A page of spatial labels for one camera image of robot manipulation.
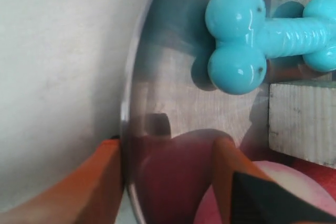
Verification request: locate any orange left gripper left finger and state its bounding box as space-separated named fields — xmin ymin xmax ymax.
xmin=1 ymin=139 xmax=121 ymax=223

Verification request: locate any turquoise rubber bone toy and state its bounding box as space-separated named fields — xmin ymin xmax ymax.
xmin=205 ymin=0 xmax=335 ymax=95

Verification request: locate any small wooden block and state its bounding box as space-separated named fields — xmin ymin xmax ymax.
xmin=269 ymin=80 xmax=335 ymax=168

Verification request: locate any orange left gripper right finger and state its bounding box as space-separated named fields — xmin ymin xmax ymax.
xmin=212 ymin=137 xmax=335 ymax=223

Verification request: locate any pink peach fruit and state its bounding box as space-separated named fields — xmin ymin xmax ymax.
xmin=194 ymin=159 xmax=335 ymax=223

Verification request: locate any round silver metal plate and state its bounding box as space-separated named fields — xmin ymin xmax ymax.
xmin=121 ymin=0 xmax=325 ymax=223

